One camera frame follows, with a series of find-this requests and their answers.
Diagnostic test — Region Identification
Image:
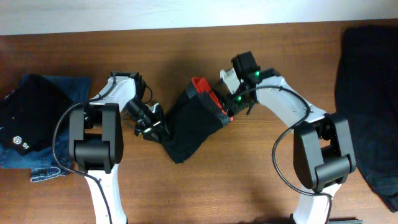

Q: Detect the black leggings red grey waistband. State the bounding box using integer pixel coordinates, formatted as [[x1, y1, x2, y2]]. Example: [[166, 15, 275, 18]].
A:
[[161, 77, 233, 164]]

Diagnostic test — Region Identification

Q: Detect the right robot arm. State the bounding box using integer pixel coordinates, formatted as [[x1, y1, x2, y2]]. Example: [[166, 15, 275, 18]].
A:
[[220, 52, 356, 223]]

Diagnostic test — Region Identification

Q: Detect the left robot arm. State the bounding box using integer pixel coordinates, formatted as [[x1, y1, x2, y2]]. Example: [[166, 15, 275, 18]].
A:
[[69, 71, 169, 223]]

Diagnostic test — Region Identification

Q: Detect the folded black shirt with logo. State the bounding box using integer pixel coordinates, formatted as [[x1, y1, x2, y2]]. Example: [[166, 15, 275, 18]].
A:
[[1, 75, 76, 155]]

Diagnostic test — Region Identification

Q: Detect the black garment pile right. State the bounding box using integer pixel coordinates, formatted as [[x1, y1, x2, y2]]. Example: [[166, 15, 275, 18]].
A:
[[335, 26, 397, 213]]

